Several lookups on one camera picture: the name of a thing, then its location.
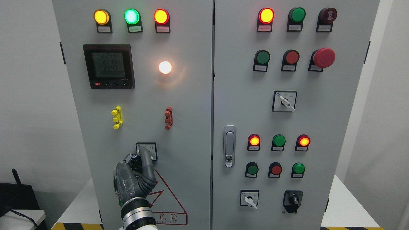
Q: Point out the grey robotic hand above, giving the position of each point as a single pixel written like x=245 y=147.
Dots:
x=134 y=176

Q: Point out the rotary selector switch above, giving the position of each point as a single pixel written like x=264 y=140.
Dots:
x=151 y=146

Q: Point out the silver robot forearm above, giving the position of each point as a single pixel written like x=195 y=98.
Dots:
x=137 y=214

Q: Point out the lit green indicator light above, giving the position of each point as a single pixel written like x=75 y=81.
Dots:
x=133 y=19

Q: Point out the yellow indicator light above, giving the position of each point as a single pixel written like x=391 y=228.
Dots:
x=103 y=21

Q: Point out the red electrical hazard warning sticker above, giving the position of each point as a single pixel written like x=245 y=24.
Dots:
x=165 y=206

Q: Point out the red terminal clip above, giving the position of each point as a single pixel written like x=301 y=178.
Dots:
x=168 y=118

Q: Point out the yellow terminal clip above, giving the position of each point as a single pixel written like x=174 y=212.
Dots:
x=117 y=117

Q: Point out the left grey cabinet door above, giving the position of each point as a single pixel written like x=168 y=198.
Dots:
x=184 y=150

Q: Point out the grey cabinet door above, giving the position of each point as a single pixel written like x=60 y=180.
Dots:
x=184 y=150
x=243 y=98

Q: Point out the black digital power meter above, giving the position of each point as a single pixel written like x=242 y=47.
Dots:
x=109 y=66

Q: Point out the clear round lamp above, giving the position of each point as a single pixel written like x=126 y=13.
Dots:
x=165 y=67

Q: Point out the green push button bottom left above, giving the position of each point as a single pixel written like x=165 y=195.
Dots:
x=251 y=170

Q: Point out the green push button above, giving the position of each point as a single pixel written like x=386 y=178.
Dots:
x=298 y=170
x=251 y=170

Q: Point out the black device with antenna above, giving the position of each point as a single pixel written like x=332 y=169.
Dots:
x=18 y=196

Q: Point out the lit red indicator lower left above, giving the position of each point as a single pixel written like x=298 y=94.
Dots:
x=253 y=142

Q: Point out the lit red indicator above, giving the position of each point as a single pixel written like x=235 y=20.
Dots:
x=302 y=143
x=253 y=142

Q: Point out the red push button bottom middle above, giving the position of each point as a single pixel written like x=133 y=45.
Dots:
x=275 y=170

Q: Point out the green indicator lower middle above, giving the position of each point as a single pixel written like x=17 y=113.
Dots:
x=278 y=143

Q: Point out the red indicator light top left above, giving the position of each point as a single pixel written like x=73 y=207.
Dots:
x=162 y=21

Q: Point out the red indicator light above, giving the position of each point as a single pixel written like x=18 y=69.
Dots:
x=162 y=21
x=265 y=19

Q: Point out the green push button bottom right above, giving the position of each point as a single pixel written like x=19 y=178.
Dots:
x=298 y=170

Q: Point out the lit red indicator lower right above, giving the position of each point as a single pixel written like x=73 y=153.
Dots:
x=302 y=143

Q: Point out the green push button second row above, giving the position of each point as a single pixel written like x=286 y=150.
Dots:
x=261 y=59

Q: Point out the right grey cabinet door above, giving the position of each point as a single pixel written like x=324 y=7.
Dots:
x=243 y=98

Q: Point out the red push button second row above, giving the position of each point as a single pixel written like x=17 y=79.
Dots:
x=290 y=60

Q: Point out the red indicator light top right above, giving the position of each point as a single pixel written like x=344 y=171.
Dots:
x=265 y=19

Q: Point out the red emergency stop button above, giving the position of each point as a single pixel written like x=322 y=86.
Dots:
x=321 y=59

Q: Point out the green button top right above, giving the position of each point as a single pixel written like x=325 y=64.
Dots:
x=296 y=17

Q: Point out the dark red buzzer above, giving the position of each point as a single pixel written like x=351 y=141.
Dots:
x=325 y=20

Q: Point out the silver door handle lock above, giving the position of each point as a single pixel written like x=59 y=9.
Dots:
x=229 y=140

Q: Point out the lower white rotary switch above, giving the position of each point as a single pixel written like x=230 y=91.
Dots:
x=249 y=198

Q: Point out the black rotary knob switch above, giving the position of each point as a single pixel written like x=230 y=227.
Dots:
x=292 y=200

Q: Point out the upper right rotary switch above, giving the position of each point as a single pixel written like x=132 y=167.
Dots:
x=284 y=101

